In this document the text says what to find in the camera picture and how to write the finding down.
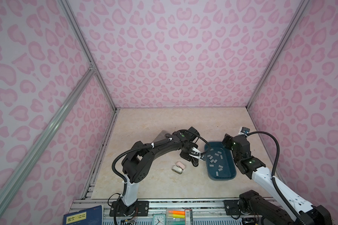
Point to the highlighter pen set box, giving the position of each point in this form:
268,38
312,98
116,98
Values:
179,217

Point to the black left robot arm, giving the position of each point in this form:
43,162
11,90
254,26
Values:
133,166

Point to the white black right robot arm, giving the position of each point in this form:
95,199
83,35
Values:
292,210

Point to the grey stone block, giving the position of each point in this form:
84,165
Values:
160,137

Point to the teal plastic tray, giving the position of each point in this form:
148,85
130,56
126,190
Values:
219,161

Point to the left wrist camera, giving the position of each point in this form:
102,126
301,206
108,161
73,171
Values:
195,153

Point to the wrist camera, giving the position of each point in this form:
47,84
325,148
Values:
195,153
244,131

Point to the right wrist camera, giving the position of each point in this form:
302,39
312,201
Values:
244,131

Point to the teal alarm clock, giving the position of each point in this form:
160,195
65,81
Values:
159,219

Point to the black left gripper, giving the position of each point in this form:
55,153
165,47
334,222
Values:
187,156

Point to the blue book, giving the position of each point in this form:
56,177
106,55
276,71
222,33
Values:
90,216

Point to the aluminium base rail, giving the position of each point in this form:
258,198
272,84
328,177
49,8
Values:
205,211

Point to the white mini stapler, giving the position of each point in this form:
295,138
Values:
177,169

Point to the pink mini stapler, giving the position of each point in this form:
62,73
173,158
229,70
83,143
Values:
180,165

